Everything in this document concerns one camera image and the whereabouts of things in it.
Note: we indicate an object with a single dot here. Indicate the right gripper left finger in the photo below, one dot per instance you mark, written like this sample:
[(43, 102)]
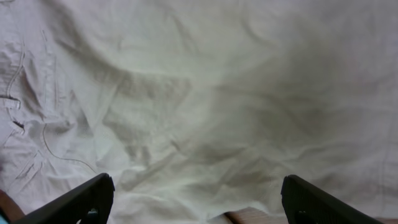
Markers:
[(89, 203)]

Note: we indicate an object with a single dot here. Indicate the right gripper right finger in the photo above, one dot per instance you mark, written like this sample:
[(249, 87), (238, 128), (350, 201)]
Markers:
[(305, 203)]

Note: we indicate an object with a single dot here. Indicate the beige shorts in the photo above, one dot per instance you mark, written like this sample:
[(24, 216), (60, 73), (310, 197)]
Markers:
[(198, 108)]

